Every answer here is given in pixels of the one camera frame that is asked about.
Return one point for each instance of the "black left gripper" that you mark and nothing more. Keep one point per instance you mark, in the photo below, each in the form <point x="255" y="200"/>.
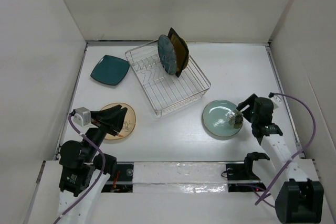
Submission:
<point x="113" y="117"/>

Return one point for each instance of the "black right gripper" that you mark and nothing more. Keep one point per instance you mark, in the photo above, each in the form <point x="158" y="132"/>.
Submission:
<point x="250" y="101"/>

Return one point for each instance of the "light green flower plate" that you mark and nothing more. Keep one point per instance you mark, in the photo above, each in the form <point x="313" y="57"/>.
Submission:
<point x="222" y="118"/>

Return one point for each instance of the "round woven bamboo plate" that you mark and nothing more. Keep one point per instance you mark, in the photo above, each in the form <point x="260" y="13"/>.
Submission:
<point x="188" y="56"/>

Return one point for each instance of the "black and amber square plate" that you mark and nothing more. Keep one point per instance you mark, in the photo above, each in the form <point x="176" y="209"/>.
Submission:
<point x="180" y="50"/>

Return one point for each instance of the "dark teal round plate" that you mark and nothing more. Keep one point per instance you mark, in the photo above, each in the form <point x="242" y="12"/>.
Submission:
<point x="167" y="55"/>

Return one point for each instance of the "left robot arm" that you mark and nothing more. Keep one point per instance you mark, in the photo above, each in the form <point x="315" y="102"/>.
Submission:
<point x="85" y="168"/>

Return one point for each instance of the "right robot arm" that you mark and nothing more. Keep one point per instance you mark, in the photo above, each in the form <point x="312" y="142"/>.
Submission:
<point x="298" y="198"/>

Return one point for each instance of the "beige round leaf plate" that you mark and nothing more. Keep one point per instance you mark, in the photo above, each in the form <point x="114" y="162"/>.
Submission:
<point x="128" y="124"/>

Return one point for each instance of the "teal square plate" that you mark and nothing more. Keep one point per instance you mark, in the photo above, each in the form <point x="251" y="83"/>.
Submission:
<point x="110" y="70"/>

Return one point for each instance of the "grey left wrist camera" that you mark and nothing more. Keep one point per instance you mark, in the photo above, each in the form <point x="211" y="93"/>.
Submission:
<point x="81" y="116"/>

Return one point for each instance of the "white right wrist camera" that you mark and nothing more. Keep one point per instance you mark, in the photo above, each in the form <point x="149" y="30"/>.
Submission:
<point x="276" y="100"/>

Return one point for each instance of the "wire dish rack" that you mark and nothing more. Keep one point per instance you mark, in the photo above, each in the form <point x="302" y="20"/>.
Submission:
<point x="166" y="93"/>

